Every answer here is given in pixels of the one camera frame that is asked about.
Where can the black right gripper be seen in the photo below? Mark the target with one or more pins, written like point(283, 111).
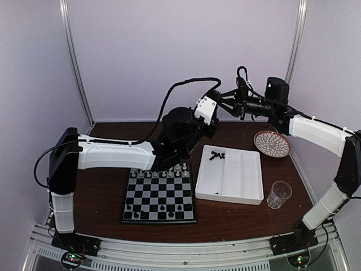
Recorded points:
point(240, 102)

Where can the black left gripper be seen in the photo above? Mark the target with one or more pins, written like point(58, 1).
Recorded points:
point(212, 132)

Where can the white plastic compartment tray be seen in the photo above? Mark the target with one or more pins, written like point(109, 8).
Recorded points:
point(237, 178)

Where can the black white chess board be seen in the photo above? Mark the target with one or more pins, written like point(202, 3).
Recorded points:
point(142, 193)

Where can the black chess pawn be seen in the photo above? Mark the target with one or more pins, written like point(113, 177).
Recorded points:
point(188, 207)

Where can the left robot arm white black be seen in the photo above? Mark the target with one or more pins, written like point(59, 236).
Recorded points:
point(182, 130)

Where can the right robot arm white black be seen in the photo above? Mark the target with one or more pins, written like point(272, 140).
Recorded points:
point(287, 120)

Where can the black chess pieces pile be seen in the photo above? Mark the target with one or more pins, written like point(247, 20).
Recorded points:
point(214, 155)

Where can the white chess pieces row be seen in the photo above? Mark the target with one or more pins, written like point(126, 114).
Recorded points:
point(177, 171)

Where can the patterned ceramic plate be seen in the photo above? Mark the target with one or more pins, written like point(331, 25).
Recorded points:
point(272, 144)

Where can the clear drinking glass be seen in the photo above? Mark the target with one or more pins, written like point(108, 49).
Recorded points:
point(280, 192)

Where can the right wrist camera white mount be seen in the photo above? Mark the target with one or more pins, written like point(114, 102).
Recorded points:
point(243, 83)

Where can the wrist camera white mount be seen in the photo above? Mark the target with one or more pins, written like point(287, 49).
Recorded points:
point(243, 83)
point(206, 106)

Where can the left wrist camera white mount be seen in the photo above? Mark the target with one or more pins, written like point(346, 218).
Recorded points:
point(206, 106)

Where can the right aluminium frame post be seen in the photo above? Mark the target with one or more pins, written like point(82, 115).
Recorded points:
point(297, 40)

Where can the aluminium frame post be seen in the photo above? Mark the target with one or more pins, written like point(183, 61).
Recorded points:
point(64, 13)
point(297, 40)

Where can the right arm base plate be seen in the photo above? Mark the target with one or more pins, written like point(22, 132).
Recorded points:
point(281, 244)

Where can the front aluminium rail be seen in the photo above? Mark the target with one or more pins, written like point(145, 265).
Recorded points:
point(248, 254)

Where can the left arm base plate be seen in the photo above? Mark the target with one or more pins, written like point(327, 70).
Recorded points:
point(79, 244)

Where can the left aluminium frame post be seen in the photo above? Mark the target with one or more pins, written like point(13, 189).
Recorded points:
point(64, 13)

